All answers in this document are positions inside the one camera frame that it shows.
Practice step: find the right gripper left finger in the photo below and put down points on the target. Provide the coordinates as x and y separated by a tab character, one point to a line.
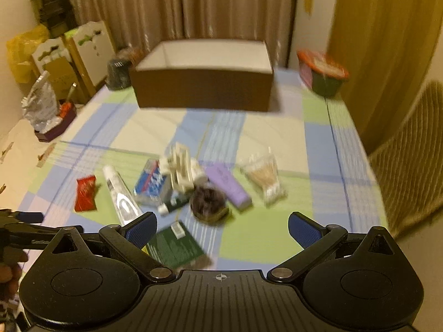
125	244

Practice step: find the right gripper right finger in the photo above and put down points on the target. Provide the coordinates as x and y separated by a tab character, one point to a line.
317	241

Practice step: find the white toothpaste tube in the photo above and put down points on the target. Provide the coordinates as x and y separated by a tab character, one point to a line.
126	208

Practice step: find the dark green sachet packet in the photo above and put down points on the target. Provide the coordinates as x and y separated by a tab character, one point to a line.
176	248

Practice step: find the blue dental floss box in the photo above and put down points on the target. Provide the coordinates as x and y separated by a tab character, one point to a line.
152	187

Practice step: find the red snack packet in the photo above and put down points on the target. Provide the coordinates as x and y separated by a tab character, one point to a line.
85	197

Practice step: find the small dark green tube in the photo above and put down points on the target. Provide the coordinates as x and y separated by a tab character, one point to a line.
175	203

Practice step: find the dark purple scrunchie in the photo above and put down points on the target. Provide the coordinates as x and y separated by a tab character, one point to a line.
208	204

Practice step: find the cotton swab bag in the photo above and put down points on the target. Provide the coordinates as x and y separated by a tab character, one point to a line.
261	170

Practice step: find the white plastic clip holder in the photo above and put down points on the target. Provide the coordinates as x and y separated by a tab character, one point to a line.
177	164

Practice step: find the purple cream tube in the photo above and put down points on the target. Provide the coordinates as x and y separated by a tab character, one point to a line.
223	179

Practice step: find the white pill bottle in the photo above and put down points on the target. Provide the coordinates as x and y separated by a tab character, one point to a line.
199	175

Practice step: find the person left hand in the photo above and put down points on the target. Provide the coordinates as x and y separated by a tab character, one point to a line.
11	272

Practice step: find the quilted tan chair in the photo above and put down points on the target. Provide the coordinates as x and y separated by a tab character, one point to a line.
408	166

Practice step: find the crumpled white plastic bag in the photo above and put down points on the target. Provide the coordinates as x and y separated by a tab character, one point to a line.
41	102

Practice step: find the dark red tray box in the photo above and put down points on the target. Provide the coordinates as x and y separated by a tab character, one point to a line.
48	130

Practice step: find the cardboard carton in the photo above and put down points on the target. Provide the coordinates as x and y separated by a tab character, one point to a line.
63	80

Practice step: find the dark wrapped noodle bowl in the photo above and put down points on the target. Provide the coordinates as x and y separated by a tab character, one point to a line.
118	77

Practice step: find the red instant noodle bowl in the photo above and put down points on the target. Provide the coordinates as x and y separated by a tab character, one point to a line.
320	73

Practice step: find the yellow plastic bag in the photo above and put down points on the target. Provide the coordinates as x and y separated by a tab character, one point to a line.
20	50

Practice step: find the brown cardboard box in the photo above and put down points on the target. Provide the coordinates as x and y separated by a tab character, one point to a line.
220	74

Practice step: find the dark folding rack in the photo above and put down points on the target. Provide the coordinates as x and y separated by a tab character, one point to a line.
56	15

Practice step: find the yellow curtain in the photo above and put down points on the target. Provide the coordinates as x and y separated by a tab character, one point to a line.
387	46

